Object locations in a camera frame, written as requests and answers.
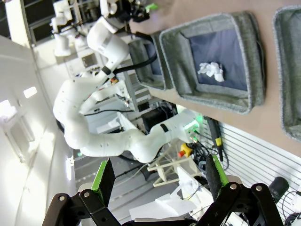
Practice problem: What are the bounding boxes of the white paper sheets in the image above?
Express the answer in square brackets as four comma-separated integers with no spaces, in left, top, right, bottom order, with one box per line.
[128,168,210,222]

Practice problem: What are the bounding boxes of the yellow emergency stop box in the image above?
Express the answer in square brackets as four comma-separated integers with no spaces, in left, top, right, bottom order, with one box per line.
[177,142,194,158]

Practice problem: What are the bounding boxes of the black cylindrical grip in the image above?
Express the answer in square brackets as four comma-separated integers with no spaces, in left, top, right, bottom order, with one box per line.
[269,177,289,203]

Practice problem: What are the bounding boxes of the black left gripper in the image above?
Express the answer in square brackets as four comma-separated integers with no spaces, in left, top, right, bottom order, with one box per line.
[119,0,158,23]

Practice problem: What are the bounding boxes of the ceiling light panel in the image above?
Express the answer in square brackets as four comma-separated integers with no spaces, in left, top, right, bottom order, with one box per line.
[23,86,38,99]

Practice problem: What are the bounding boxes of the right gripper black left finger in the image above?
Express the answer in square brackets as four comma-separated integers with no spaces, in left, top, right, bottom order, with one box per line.
[43,157,123,226]

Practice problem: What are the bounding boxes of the grey fabric basket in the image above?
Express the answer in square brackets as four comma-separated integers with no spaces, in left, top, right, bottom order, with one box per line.
[159,10,266,115]
[128,32,174,91]
[272,6,301,142]

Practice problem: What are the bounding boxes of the white equipment cabinet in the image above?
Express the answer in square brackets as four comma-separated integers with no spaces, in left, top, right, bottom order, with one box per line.
[89,77,142,134]

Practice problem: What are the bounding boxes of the white slatted base panel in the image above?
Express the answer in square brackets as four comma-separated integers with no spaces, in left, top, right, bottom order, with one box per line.
[199,119,301,208]

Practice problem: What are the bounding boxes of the black handheld scanner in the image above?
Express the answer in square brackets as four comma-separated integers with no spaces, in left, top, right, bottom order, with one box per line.
[206,117,224,153]

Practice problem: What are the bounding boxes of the black cable bundle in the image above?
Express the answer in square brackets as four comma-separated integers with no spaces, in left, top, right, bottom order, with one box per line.
[187,138,228,171]

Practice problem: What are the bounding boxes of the black equipment box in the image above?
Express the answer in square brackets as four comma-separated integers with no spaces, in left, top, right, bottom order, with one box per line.
[142,110,177,134]

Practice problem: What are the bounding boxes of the white wooden frame stand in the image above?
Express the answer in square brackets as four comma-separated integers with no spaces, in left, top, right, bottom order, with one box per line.
[147,154,205,188]

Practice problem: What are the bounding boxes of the white paper ball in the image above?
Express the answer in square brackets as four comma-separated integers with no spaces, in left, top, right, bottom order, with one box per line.
[197,61,225,82]

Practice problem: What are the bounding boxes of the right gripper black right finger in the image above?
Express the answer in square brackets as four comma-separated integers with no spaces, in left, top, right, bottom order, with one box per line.
[196,154,285,226]

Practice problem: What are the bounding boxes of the black cable conduit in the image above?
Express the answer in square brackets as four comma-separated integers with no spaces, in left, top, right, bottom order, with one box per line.
[102,32,158,76]

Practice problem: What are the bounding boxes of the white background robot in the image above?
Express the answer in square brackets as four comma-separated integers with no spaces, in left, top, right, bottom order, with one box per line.
[50,0,82,57]

